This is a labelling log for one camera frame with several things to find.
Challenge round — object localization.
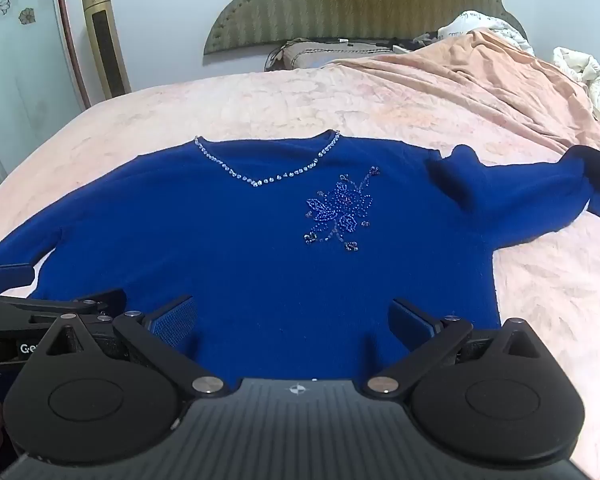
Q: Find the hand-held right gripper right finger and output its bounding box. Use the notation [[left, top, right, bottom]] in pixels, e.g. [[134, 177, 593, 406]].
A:
[[365, 298, 556, 397]]

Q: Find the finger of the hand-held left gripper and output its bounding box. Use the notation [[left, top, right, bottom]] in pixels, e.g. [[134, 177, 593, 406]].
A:
[[0, 262, 36, 297], [0, 288, 127, 330]]

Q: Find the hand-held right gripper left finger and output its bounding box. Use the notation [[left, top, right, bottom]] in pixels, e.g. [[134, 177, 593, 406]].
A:
[[35, 296, 232, 402]]

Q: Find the blue beaded sweater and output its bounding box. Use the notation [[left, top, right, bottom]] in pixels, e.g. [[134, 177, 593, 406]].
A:
[[0, 129, 600, 386]]

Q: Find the flower print wardrobe door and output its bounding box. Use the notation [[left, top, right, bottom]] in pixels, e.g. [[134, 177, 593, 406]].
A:
[[0, 0, 81, 201]]

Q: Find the pink bed sheet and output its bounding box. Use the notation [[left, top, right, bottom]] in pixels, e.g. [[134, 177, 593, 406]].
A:
[[0, 67, 600, 411]]

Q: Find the gold tower air conditioner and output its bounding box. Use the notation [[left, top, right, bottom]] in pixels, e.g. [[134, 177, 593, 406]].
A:
[[80, 0, 132, 101]]

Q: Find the peach blanket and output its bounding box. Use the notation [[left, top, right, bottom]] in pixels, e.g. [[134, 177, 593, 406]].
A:
[[325, 27, 600, 166]]

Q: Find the dark cloth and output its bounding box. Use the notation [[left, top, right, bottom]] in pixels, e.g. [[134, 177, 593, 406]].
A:
[[395, 30, 446, 53]]

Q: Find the cream quilt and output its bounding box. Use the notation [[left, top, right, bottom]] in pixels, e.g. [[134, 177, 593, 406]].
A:
[[552, 46, 600, 126]]

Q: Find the white printed quilt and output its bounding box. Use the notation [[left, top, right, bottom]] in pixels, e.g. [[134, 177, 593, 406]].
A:
[[427, 10, 536, 56]]

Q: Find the green padded headboard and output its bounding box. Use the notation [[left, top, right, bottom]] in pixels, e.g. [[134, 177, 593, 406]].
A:
[[202, 0, 528, 56]]

